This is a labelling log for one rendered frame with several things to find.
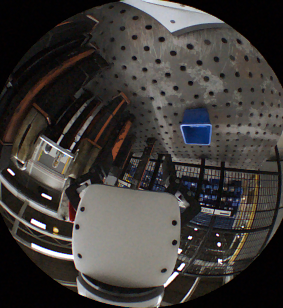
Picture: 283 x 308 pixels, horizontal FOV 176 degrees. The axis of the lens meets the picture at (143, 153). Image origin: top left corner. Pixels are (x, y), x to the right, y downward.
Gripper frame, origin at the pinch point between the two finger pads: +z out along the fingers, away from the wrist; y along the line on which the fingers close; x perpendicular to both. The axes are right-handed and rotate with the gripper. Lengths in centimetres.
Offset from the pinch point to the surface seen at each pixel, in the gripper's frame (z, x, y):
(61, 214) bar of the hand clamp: -12.2, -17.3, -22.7
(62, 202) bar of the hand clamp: -8.2, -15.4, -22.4
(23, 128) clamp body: -2.5, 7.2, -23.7
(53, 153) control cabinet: 279, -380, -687
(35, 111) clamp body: 1.4, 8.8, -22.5
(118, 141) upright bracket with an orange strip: 19.3, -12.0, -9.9
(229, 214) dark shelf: -9.0, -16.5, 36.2
